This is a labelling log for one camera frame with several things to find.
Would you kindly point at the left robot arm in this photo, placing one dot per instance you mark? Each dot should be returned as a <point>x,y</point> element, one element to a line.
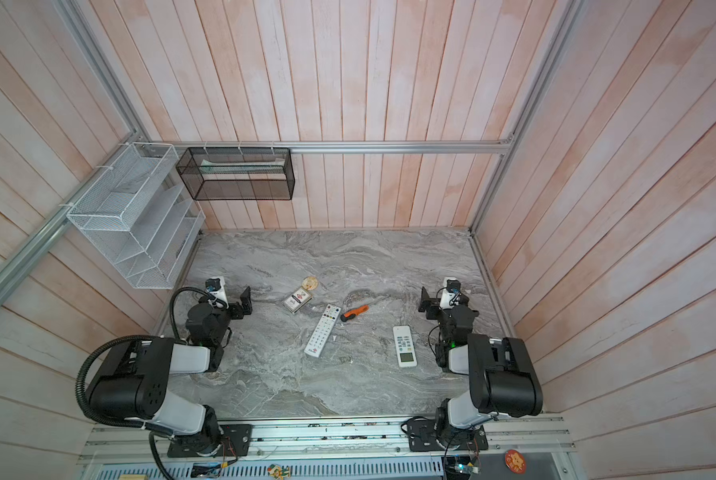
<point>125,382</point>

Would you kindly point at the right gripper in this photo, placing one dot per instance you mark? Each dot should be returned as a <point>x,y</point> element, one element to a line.
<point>437,308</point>

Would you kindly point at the white TV remote control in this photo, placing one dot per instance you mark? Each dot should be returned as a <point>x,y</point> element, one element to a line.
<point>322,331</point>

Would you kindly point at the white wire mesh shelf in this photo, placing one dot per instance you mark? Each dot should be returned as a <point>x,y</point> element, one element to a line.
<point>143,225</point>

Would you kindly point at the black wire mesh basket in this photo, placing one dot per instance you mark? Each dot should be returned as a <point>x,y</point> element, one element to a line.
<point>237,173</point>

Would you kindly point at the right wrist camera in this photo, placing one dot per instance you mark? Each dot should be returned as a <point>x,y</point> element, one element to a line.
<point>451,293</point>

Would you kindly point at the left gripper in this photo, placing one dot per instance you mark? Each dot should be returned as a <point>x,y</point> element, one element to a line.
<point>234,306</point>

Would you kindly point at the red round sticker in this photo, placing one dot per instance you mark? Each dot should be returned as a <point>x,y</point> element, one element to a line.
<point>515,462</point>

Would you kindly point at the orange black screwdriver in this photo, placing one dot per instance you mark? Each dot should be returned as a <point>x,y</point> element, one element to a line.
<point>351,314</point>

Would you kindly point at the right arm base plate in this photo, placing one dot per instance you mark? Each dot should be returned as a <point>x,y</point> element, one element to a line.
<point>428,435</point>

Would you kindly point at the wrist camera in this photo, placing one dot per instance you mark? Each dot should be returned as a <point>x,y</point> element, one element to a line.
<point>451,293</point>
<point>215,288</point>

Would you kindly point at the aluminium mounting rail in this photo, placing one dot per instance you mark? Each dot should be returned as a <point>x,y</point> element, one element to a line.
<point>363,437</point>

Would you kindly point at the white air conditioner remote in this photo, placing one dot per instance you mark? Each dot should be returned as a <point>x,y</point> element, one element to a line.
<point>405,350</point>

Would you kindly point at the playing card box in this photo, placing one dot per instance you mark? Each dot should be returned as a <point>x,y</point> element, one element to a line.
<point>296,300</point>

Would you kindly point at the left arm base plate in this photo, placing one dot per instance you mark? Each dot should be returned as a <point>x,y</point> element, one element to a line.
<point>231,440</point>

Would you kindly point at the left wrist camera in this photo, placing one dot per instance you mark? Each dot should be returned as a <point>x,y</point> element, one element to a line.
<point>215,288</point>

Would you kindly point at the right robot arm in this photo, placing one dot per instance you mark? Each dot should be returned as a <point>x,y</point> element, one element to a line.
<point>500,372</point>

